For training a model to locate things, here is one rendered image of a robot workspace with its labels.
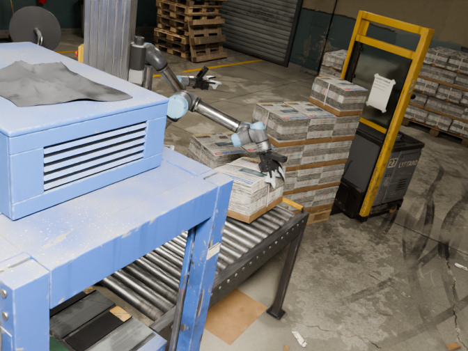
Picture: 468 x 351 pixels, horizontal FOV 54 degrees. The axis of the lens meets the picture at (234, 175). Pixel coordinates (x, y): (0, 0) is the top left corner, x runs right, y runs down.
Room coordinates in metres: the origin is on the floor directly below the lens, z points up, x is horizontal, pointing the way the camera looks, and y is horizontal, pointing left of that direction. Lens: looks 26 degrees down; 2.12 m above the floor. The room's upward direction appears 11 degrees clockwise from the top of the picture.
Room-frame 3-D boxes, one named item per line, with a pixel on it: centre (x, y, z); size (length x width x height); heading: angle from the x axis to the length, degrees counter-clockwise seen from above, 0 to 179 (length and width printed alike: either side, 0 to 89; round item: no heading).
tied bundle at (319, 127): (3.73, -0.51, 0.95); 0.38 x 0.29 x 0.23; 37
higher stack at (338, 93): (3.92, -0.74, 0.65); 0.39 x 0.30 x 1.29; 39
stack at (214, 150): (3.46, -0.18, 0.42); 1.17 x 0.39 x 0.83; 129
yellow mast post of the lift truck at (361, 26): (4.44, -0.88, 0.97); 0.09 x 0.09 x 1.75; 39
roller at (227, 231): (2.10, 0.01, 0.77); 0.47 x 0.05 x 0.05; 60
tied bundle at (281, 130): (3.55, -0.28, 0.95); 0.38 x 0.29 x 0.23; 39
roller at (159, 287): (1.60, 0.30, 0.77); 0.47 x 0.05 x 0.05; 60
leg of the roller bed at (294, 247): (2.43, -0.46, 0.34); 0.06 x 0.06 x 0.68; 60
